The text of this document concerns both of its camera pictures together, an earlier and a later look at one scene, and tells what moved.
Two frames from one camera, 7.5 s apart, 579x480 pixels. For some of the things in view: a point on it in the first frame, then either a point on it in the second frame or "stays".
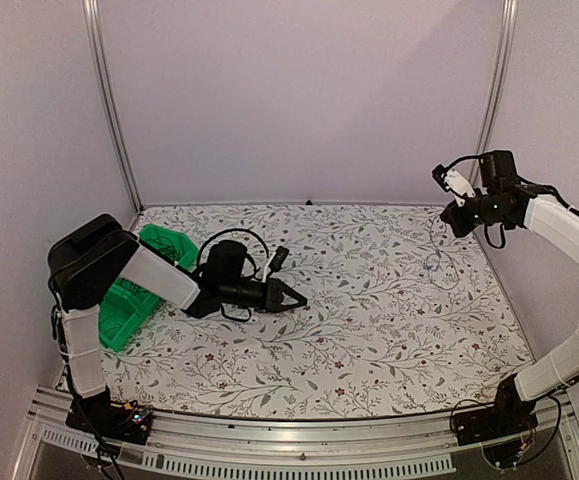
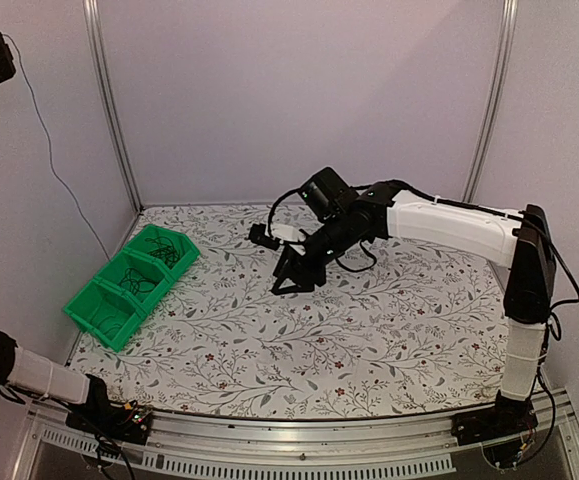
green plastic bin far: x=177 y=247 stays
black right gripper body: x=463 y=226 -> x=341 y=240
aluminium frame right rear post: x=498 y=84 stays
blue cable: x=435 y=253 -> x=50 y=149
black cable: x=165 y=246 stays
